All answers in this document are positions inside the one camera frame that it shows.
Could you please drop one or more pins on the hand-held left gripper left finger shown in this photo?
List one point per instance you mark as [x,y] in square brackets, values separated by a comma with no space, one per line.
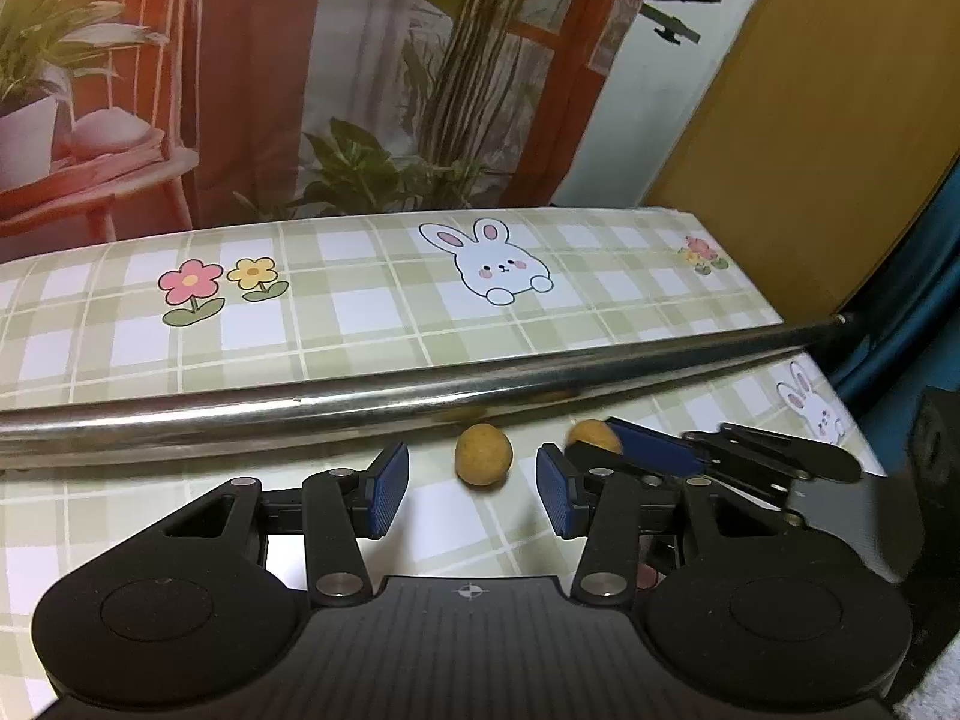
[386,487]

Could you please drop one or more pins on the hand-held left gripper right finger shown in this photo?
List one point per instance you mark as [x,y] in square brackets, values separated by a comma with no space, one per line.
[555,495]

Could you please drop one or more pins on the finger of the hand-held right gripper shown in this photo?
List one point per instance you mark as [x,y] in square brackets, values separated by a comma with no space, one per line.
[652,446]
[787,457]

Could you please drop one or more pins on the brown longan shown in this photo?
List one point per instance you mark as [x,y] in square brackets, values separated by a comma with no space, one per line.
[484,454]
[592,435]

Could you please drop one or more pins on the telescopic metal pole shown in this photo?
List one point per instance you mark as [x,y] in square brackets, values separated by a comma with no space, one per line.
[300,420]

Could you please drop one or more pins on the checkered printed tablecloth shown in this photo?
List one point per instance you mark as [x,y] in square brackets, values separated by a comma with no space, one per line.
[300,330]

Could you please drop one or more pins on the blue cloth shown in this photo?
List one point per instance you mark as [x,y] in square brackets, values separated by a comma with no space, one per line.
[907,292]

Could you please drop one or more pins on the wooden board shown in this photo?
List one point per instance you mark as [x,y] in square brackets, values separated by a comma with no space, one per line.
[825,127]

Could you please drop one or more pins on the printed wall poster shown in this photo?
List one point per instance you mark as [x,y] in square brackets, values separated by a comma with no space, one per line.
[300,75]

